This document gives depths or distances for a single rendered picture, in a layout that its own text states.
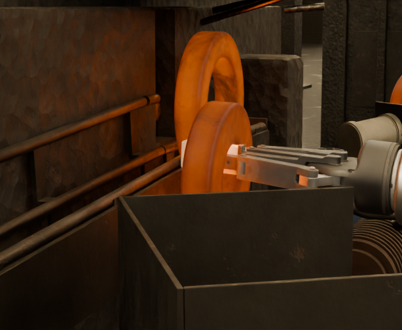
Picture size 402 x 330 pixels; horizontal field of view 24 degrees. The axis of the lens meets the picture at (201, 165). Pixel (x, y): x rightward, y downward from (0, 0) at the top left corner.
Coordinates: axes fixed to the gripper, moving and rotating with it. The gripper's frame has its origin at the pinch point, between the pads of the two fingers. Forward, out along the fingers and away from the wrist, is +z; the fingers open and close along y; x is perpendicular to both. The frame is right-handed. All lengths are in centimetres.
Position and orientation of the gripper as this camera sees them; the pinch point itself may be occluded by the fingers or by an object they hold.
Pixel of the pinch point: (213, 157)
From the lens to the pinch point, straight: 104.2
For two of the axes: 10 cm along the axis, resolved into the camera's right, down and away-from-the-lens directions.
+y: 3.9, -1.7, 9.1
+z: -9.2, -1.2, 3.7
